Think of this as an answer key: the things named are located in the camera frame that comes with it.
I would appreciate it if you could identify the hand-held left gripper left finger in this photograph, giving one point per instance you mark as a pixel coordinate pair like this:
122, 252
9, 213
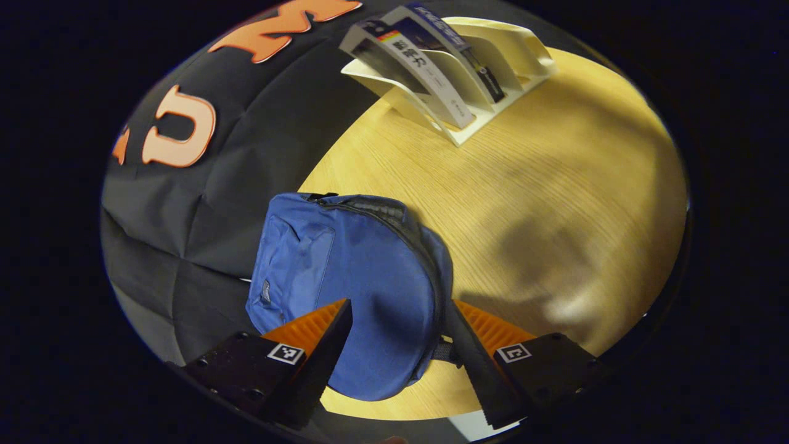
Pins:
320, 370

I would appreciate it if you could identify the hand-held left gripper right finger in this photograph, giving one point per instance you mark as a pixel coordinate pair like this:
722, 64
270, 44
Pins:
478, 370

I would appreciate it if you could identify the blue schoolbag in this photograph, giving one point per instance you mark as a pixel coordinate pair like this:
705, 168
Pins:
370, 277

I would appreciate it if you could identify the white-spined book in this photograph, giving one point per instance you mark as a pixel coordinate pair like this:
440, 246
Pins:
425, 74

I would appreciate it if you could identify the cream plastic bookshelf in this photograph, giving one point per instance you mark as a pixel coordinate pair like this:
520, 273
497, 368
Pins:
518, 55

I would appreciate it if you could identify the blue-spined book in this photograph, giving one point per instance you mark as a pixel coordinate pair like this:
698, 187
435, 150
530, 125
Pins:
462, 49

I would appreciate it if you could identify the black backdrop cloth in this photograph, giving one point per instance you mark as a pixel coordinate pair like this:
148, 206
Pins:
234, 203

